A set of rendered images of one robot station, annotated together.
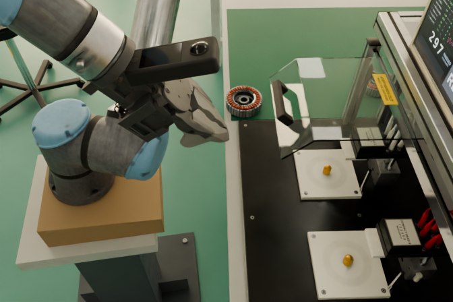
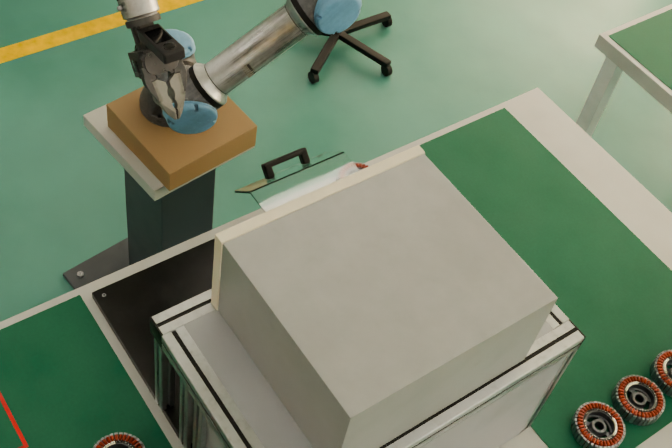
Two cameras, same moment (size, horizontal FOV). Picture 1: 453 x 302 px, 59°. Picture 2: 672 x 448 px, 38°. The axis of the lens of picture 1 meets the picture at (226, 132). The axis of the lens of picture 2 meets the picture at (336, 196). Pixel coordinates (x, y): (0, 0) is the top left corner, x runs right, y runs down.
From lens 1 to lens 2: 159 cm
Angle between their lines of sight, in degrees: 31
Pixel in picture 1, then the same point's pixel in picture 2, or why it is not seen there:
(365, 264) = not seen: hidden behind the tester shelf
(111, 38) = (139, 8)
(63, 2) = not seen: outside the picture
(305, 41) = (511, 204)
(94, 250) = (123, 154)
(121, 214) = (155, 146)
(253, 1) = (546, 126)
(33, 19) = not seen: outside the picture
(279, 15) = (540, 161)
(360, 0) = (658, 236)
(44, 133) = not seen: hidden behind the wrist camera
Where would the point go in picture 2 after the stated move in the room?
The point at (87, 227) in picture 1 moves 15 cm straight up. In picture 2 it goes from (130, 132) to (128, 88)
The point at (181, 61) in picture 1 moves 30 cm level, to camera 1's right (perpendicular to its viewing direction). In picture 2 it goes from (156, 44) to (232, 147)
